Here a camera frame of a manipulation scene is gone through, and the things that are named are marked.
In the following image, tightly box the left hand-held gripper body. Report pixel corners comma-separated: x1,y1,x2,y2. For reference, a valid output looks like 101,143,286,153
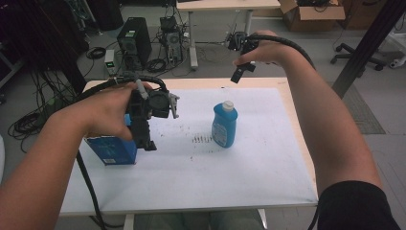
125,83,181,127

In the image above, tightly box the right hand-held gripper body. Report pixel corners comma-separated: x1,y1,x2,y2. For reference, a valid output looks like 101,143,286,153
225,31,260,73

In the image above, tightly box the blue cardboard box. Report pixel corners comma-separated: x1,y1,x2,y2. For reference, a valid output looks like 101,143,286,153
84,113,139,166

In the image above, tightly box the blue bottle white cap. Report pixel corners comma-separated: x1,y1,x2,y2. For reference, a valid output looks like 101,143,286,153
211,100,239,149

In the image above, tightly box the person's right hand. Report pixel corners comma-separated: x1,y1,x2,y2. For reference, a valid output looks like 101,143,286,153
233,30,290,68

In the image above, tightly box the person's left hand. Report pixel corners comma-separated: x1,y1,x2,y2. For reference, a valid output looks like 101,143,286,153
53,81,154,142

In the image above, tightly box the white-legged wooden table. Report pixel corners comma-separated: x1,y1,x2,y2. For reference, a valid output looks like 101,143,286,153
175,0,282,71

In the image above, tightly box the grey computer tower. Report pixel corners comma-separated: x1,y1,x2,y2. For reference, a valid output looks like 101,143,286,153
159,15,185,65

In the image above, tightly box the small white power supply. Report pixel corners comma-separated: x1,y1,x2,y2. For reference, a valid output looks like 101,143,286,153
103,48,117,77

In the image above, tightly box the black computer tower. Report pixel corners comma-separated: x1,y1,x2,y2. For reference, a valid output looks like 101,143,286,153
116,16,153,70

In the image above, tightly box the open brown cardboard box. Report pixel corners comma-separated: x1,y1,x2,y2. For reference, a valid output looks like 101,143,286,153
279,0,347,33

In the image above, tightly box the white table leg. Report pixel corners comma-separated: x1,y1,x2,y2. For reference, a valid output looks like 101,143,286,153
258,209,268,230
123,214,135,230

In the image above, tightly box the white table mat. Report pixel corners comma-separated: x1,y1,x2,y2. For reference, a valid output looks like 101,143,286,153
59,87,319,215

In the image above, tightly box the black office chair base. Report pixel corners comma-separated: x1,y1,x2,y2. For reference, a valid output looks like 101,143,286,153
329,42,387,72

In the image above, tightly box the black metal beam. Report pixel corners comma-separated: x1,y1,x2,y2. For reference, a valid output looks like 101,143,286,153
331,0,406,100

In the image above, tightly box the grey floor mat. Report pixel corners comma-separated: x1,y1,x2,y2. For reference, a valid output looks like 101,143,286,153
328,80,387,135

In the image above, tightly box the dark curtain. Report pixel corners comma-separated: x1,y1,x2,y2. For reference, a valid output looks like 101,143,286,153
0,0,91,94

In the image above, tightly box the black shirt sleeve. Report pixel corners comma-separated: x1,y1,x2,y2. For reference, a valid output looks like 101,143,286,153
317,180,404,230

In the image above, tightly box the black cable coil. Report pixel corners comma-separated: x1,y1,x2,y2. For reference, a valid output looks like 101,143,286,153
146,57,168,74
85,46,107,60

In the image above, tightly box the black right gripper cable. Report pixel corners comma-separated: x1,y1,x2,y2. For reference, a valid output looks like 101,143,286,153
247,34,321,230

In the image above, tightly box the tangle of black floor cables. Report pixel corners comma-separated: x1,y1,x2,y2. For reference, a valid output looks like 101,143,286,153
8,68,82,154

